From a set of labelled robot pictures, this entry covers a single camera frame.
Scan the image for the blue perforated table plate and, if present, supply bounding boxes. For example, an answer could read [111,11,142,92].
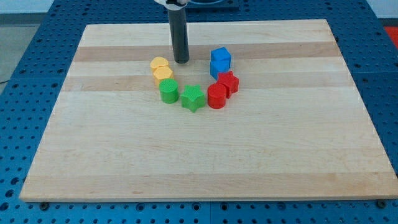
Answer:
[1,0,397,223]

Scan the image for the green cylinder block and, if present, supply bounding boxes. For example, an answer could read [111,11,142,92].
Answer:
[159,78,179,104]

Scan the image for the green star block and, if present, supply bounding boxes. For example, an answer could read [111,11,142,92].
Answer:
[180,85,205,113]

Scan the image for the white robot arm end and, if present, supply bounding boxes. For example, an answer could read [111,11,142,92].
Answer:
[154,0,189,11]

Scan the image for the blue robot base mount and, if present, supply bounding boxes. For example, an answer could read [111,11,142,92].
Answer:
[187,0,239,9]

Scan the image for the blue cube block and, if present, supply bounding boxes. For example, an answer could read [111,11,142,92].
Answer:
[210,47,231,68]

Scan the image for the yellow hexagon block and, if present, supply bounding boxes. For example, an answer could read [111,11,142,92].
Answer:
[153,66,174,86]

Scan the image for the blue pentagon block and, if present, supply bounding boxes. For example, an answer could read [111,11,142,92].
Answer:
[210,60,230,80]

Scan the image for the red star block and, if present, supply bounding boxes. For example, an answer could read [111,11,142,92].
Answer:
[217,70,239,98]

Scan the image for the yellow heart block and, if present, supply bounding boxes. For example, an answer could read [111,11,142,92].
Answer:
[150,57,169,73]

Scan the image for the red cylinder block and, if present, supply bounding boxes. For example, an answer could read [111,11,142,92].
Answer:
[207,83,226,109]

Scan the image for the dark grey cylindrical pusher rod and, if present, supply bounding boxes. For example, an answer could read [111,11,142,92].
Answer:
[168,9,190,63]

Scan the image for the wooden board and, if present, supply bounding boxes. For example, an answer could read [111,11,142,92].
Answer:
[20,19,397,203]

